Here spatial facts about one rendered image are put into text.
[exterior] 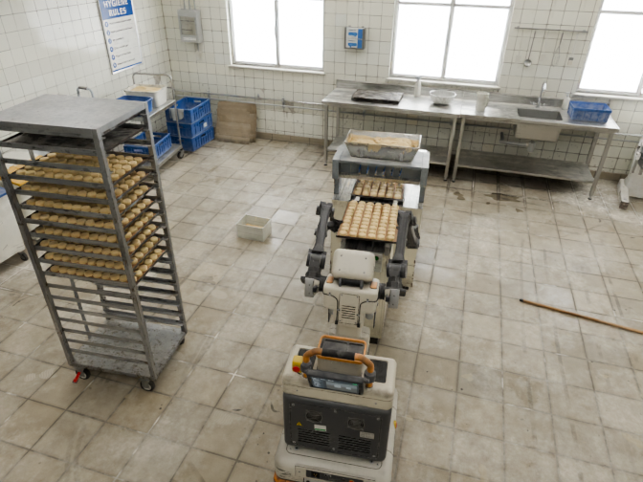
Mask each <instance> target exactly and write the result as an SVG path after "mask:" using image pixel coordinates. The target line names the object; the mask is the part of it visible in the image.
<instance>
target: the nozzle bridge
mask: <svg viewBox="0 0 643 482"><path fill-rule="evenodd" d="M429 160H430V152H421V151H417V153H416V155H415V156H414V158H413V160H412V161H411V162H401V161H390V160H379V159H369V158H358V157H351V155H350V153H349V151H348V149H347V147H346V145H343V144H340V146H339V148H338V150H337V152H336V154H335V156H334V158H333V160H332V179H334V194H339V192H340V190H341V188H342V178H348V179H358V180H369V181H378V182H388V183H397V184H407V185H418V186H419V187H420V191H419V200H418V203H424V197H425V189H426V185H427V179H428V172H429ZM360 165H361V175H358V169H359V166H360ZM376 166H377V176H376V177H374V170H375V168H376ZM367 167H368V169H369V173H368V176H366V168H367ZM385 167H386V168H385ZM384 168H385V178H383V177H382V173H383V169H384ZM401 168H402V171H401V179H398V175H399V170H401ZM392 169H393V178H392V179H391V178H390V172H391V170H392Z"/></svg>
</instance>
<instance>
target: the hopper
mask: <svg viewBox="0 0 643 482"><path fill-rule="evenodd" d="M351 137H352V138H359V137H360V138H365V139H369V138H375V137H380V138H382V140H395V139H396V138H398V139H410V140H411V141H416V142H418V145H417V147H405V146H395V145H383V144H372V143H360V142H350V140H351ZM349 139H350V140H349ZM344 142H345V145H346V147H347V149H348V151H349V153H350V155H351V157H358V158H369V159H379V160H390V161H401V162H411V161H412V160H413V158H414V156H415V155H416V153H417V151H418V150H419V149H420V143H421V135H412V134H399V133H388V132H376V131H364V130H352V129H350V130H349V132H348V134H347V136H346V138H345V140H344Z"/></svg>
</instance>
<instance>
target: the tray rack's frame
mask: <svg viewBox="0 0 643 482"><path fill-rule="evenodd" d="M144 109H145V106H144V103H141V101H136V100H124V99H100V98H87V97H75V96H62V95H49V94H45V95H42V96H39V97H37V98H34V99H30V100H27V101H25V102H22V103H19V104H17V105H14V106H13V107H10V108H7V109H5V110H2V111H0V126H4V127H14V128H25V129H35V130H46V131H56V132H67V133H78V134H89V135H92V132H91V128H93V127H99V128H100V132H101V133H102V132H104V131H105V130H107V129H109V128H111V127H113V126H114V125H116V124H118V123H120V122H122V121H124V120H126V119H128V118H130V117H131V116H133V115H135V114H137V113H138V112H140V111H142V110H144ZM0 177H1V180H2V182H3V185H4V188H5V190H6V192H7V195H8V198H9V201H10V203H11V208H12V211H13V214H14V216H15V219H16V222H17V225H18V227H19V229H20V232H21V235H22V237H23V240H24V243H25V246H26V248H27V251H28V254H29V257H30V259H31V261H32V264H33V269H34V271H35V274H36V277H37V280H38V282H39V285H40V288H41V291H42V293H43V295H44V298H45V301H46V303H47V306H48V309H49V312H50V314H51V317H52V320H53V323H54V325H55V329H56V332H57V335H58V337H59V340H60V343H61V346H62V348H63V351H64V354H65V357H66V359H67V362H68V364H69V365H71V366H74V369H76V370H77V372H78V371H82V373H80V377H85V375H84V372H83V369H84V368H87V369H92V370H98V371H102V372H108V373H114V374H119V375H124V376H129V377H135V378H139V381H142V385H143V388H148V389H150V387H149V381H150V380H151V376H150V372H149V368H148V365H147V364H142V363H136V362H131V361H121V360H115V359H109V358H104V357H99V356H93V355H87V354H81V353H76V354H75V355H74V356H73V354H72V352H71V349H70V346H69V343H68V340H67V338H66V336H65V333H64V330H63V327H62V324H61V321H60V318H59V316H58V313H57V310H56V307H55V303H54V301H53V298H52V295H51V292H50V289H49V286H48V283H47V281H46V278H45V275H44V273H43V270H42V267H41V265H40V262H39V259H38V256H37V253H36V250H35V247H34V245H33V240H32V238H31V235H30V232H29V230H28V227H27V224H26V221H25V218H24V215H23V212H22V210H21V207H20V205H19V202H18V199H17V196H16V194H15V191H14V188H13V185H12V182H11V177H10V175H9V172H8V170H7V167H6V164H5V161H4V159H3V156H2V153H1V150H0ZM103 324H108V325H114V326H120V327H126V328H132V329H138V330H140V329H139V325H138V322H132V321H126V320H119V319H113V318H106V320H105V321H104V322H103ZM145 326H146V330H147V331H148V332H150V333H149V334H148V338H149V341H150V342H153V343H152V344H151V345H150V347H151V351H152V352H153V353H155V354H154V356H153V360H154V362H157V364H156V366H155V367H156V371H157V376H158V377H159V376H160V374H161V373H162V371H163V370H164V368H165V367H166V364H167V363H168V361H169V360H170V358H171V357H172V355H173V354H174V352H175V351H176V349H177V348H178V346H179V344H180V343H181V341H182V340H183V338H184V337H185V335H186V332H182V330H181V328H176V327H170V326H164V325H158V324H152V323H146V324H145ZM95 333H99V334H104V335H110V336H116V337H122V338H128V339H133V340H142V337H141V334H138V333H132V332H125V331H120V330H114V329H108V328H102V327H99V328H98V329H97V330H96V332H95ZM87 341H91V342H96V343H102V344H108V345H114V346H119V347H125V348H131V349H137V350H143V351H144V345H143V344H138V343H133V342H127V341H121V340H111V339H105V338H99V337H93V336H88V340H87ZM80 349H81V350H86V351H92V352H98V353H103V354H109V355H114V356H120V357H126V358H131V359H136V360H142V361H146V356H145V355H143V354H137V353H131V352H125V351H121V350H115V349H109V348H103V347H97V346H92V345H86V344H83V345H82V346H81V347H80ZM151 381H152V380H151Z"/></svg>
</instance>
